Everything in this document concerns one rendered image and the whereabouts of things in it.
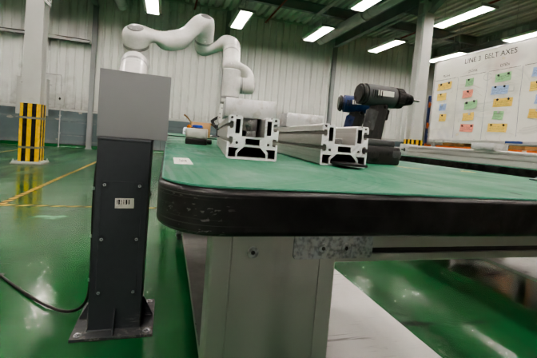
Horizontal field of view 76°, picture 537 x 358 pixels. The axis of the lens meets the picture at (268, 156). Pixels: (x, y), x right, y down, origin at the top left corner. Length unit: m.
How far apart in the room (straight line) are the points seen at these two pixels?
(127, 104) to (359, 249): 1.18
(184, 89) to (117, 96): 11.01
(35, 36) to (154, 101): 6.38
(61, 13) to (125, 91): 11.86
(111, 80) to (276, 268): 1.18
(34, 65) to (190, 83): 6.00
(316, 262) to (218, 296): 0.12
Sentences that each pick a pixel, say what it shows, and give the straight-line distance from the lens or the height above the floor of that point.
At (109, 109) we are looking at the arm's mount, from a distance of 1.48.
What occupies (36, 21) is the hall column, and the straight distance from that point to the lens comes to 7.83.
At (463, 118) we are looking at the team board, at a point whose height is 1.22.
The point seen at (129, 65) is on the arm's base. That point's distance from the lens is 1.62.
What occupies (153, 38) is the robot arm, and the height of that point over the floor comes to 1.25.
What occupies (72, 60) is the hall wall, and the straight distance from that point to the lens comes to 12.89.
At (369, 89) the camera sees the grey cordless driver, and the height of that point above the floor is 0.98.
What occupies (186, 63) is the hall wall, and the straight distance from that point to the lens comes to 12.61.
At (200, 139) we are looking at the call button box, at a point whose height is 0.80.
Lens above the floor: 0.82
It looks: 3 degrees down
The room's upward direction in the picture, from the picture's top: 5 degrees clockwise
